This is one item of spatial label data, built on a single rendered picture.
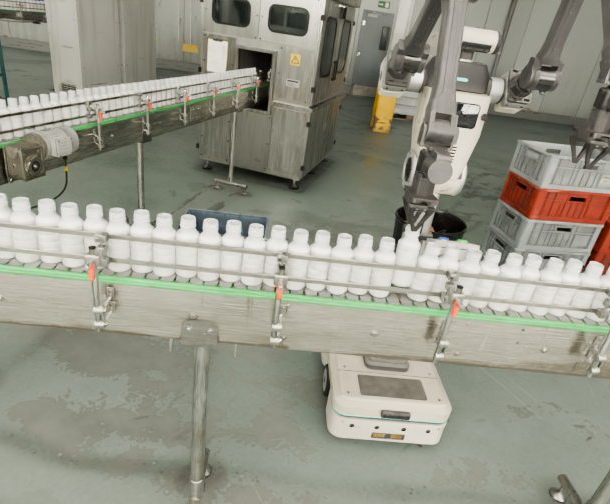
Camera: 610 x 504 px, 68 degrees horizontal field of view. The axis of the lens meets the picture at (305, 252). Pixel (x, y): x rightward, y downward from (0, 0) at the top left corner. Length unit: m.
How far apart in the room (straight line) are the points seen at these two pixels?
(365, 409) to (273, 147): 3.42
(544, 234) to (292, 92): 2.67
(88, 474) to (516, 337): 1.62
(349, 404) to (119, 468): 0.95
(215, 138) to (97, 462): 3.77
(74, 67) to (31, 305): 5.79
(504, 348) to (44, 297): 1.27
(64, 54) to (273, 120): 3.24
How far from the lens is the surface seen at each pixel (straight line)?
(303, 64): 4.72
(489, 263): 1.32
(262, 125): 4.93
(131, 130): 3.08
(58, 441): 2.24
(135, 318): 1.32
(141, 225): 1.22
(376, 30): 13.20
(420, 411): 2.11
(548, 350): 1.51
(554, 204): 3.49
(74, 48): 6.97
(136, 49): 7.86
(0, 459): 2.25
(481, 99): 1.77
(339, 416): 2.08
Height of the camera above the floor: 1.65
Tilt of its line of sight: 27 degrees down
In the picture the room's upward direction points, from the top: 9 degrees clockwise
